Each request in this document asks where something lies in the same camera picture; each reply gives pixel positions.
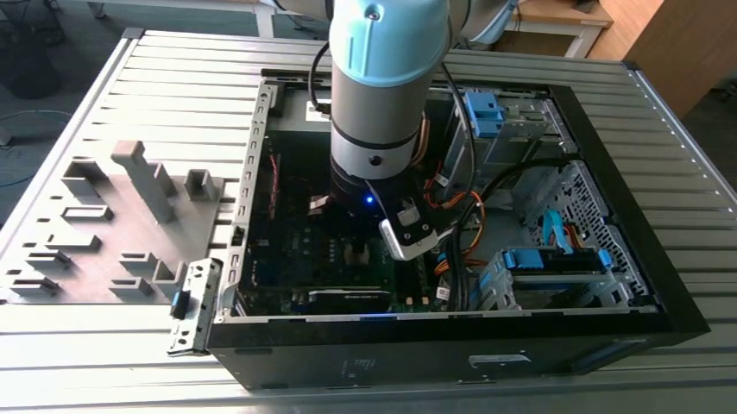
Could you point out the black PC case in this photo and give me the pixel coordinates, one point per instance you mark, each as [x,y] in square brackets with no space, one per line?
[403,358]

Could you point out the green RAM stick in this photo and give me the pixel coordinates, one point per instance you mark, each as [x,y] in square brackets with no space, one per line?
[424,280]

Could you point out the grey power supply unit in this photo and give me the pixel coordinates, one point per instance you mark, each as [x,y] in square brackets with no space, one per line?
[299,151]

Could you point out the hard disk in blue carrier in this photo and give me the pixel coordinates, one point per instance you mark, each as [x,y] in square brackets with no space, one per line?
[523,259]

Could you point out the green motherboard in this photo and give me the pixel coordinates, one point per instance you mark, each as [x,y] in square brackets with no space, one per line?
[304,254]

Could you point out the grey parts rack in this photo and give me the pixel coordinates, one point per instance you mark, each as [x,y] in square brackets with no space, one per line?
[137,241]

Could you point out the black office chair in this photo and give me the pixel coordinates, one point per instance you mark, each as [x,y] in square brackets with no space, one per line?
[34,73]

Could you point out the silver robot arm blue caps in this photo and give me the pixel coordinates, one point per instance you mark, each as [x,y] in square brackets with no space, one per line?
[379,108]

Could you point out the tall silver drive cage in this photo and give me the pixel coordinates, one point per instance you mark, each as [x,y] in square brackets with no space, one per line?
[512,146]

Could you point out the metal card retention bracket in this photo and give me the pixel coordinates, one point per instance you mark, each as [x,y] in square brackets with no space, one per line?
[201,302]

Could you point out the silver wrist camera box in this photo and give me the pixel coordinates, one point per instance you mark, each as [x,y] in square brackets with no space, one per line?
[396,250]

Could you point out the black RAM slot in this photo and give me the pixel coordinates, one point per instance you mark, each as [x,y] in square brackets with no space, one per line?
[416,280]
[402,280]
[410,280]

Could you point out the black CPU socket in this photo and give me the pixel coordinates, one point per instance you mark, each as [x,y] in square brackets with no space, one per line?
[346,256]

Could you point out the wooden desk white frame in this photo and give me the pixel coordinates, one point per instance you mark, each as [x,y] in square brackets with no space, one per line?
[553,17]

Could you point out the wooden cabinet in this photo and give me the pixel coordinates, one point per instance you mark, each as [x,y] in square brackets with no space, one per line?
[679,47]

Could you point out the black graphics card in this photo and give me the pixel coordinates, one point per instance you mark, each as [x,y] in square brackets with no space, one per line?
[348,298]

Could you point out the blue empty disk carrier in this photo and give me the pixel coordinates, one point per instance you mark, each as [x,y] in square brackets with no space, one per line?
[486,116]

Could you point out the blue latch clip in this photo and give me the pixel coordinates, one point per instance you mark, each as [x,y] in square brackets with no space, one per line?
[179,305]

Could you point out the low silver disk bay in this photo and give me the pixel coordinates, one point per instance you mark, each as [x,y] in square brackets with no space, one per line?
[575,286]

